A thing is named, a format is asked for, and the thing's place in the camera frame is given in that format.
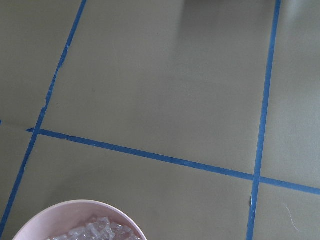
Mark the clear ice cubes pile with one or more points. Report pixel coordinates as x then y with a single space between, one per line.
101 228

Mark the pink bowl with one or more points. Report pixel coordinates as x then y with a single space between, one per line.
60 218

